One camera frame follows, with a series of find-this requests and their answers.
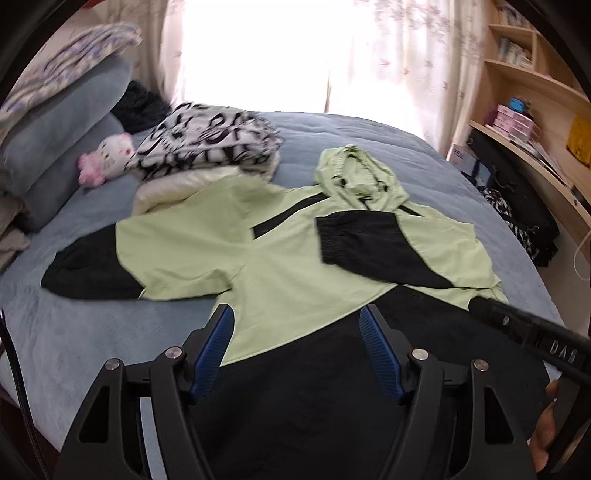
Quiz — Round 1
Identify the dark knitted cloth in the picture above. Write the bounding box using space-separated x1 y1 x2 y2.
111 80 171 134

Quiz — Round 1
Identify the row of books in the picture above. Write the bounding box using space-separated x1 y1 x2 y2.
496 36 535 70

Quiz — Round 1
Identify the black and white printed blanket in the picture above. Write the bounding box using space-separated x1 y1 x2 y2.
124 102 284 183

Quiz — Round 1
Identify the purple floral quilt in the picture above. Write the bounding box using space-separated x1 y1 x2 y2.
0 22 143 134

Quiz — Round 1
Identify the stack of pink boxes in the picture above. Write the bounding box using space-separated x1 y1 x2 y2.
492 104 539 139

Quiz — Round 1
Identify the beige cloth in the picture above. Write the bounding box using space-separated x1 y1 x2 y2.
0 196 31 273

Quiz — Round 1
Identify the white cable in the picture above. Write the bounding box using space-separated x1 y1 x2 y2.
573 226 591 278

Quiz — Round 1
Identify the person's right hand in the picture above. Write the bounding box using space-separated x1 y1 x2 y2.
527 379 561 472

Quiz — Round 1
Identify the blue-grey bed cover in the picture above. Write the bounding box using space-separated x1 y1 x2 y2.
0 111 570 455

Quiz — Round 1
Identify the white and pink plush toy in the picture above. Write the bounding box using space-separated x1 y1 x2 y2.
78 133 137 188

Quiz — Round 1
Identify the floral sheer curtain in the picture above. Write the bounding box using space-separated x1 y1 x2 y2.
92 0 497 160

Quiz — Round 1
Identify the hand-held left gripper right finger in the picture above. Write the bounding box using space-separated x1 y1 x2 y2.
359 305 539 480

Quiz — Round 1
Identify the black bag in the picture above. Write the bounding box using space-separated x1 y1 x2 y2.
466 127 561 268

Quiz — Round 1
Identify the blue and white box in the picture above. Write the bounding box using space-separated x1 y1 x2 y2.
447 143 492 188

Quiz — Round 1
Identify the yellow bag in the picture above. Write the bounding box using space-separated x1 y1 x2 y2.
567 115 591 168

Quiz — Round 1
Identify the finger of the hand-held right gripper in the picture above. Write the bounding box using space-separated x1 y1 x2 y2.
468 296 579 372

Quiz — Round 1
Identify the small blue-grey pillow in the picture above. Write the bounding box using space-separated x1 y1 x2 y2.
9 113 125 232

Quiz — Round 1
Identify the large blue-grey pillow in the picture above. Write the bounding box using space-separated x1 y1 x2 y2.
0 55 134 195

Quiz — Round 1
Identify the green and black hooded jacket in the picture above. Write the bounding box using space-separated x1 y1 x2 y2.
41 144 566 480

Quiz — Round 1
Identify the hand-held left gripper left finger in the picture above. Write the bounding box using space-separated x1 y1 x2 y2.
58 304 236 480

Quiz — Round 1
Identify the cream folded cloth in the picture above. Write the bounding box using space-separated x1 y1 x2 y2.
133 154 280 215

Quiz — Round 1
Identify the wooden bookshelf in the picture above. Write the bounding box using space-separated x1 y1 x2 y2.
480 0 591 121

